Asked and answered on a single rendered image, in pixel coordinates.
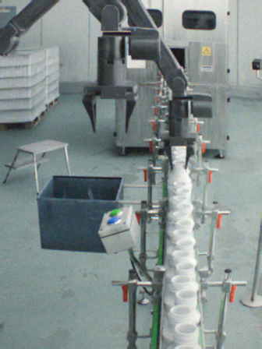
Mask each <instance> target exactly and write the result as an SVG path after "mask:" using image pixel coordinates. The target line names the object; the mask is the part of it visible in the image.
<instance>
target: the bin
mask: <svg viewBox="0 0 262 349"><path fill-rule="evenodd" d="M123 180H124V177H105V176H68V175H52V176H51V178H50V179H49V180H48V182H47V183H46V185H45V186H44V187H43V189H42V190H41V193H40V194H39V195H38V197H37V212H38V218H39V228H40V239H41V248H42V249H48V250H66V251H67V252H91V253H107V252H106V249H105V247H104V244H103V242H102V241H101V237H100V236H99V234H98V232H99V229H100V226H101V222H102V220H103V217H104V213H106V212H109V211H113V210H115V209H120V208H123V203H126V204H141V201H125V200H123V188H147V185H123Z"/></svg>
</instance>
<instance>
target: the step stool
mask: <svg viewBox="0 0 262 349"><path fill-rule="evenodd" d="M67 146H68V143H62V142H58V141H54V140H50V139H47V140H43V141H40V142H38V143H33V144H29V145H26V146H19V147H17V148H16V150H17V152H16V155H15V158H14V160H13V161H12V162H8V163H6V164H5V166H6V167H9V170H8V172H7V174H6V177H5V180H4V182H3V183H6V179H7V177H8V176H9V173H10V171H11V170H12V168H14V169H16V170H17V169H20V168H24V167H29V166H32V165H34V170H35V172H34V174H35V179H36V186H37V195H39V194H40V193H39V185H38V178H37V170H38V168H39V166H40V164H41V163H43V162H46V161H49V159H48V158H46V157H44V155H45V153H46V152H48V151H51V150H54V149H58V148H61V147H64V151H65V160H66V165H67V169H68V175H69V176H71V174H70V169H69V161H68V157H67V151H66V147H67ZM20 151H21V152H24V153H29V154H33V156H32V157H26V158H23V159H20V160H16V158H17V156H18V154H19V152H20ZM39 153H43V154H42V156H41V157H40V156H38V155H36V154H39Z"/></svg>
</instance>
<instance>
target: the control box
mask: <svg viewBox="0 0 262 349"><path fill-rule="evenodd" d="M120 210H121V213H119V214H116V215H114V216H111V214H110V212H111V211H109V212H106V213H104V217H103V220H102V222H101V226H100V229H99V232H98V234H99V236H100V237H101V241H102V242H103V244H104V247H105V249H106V252H107V254H108V255H110V254H112V253H116V252H120V251H123V250H127V249H128V252H129V258H130V262H131V264H132V266H133V269H136V267H135V266H137V268H138V269H139V271H140V272H141V273H142V274H143V276H144V277H146V279H147V281H148V282H152V278H151V276H150V275H149V274H148V273H147V271H146V270H145V269H144V268H143V266H142V265H141V264H140V263H139V261H138V260H137V259H136V257H135V256H134V254H133V248H134V247H136V243H137V238H138V232H139V229H140V225H139V224H138V222H137V219H136V216H135V214H134V211H133V208H132V206H126V207H123V208H120ZM113 217H118V218H119V220H118V221H116V222H115V223H113V224H108V220H110V219H111V218H113ZM134 264H135V266H134ZM143 289H144V290H145V291H146V293H147V294H149V295H150V296H151V295H152V294H154V292H155V290H152V293H149V292H148V290H147V289H146V287H143Z"/></svg>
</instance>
